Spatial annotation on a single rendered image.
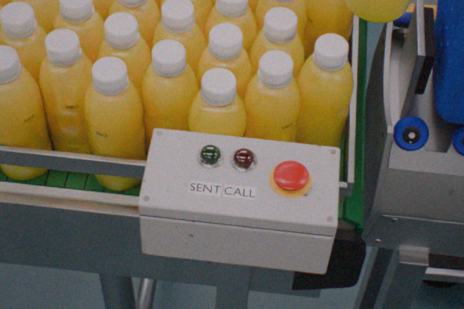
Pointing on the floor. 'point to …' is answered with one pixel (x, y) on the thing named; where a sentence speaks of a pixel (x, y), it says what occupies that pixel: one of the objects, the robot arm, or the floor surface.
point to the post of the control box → (233, 285)
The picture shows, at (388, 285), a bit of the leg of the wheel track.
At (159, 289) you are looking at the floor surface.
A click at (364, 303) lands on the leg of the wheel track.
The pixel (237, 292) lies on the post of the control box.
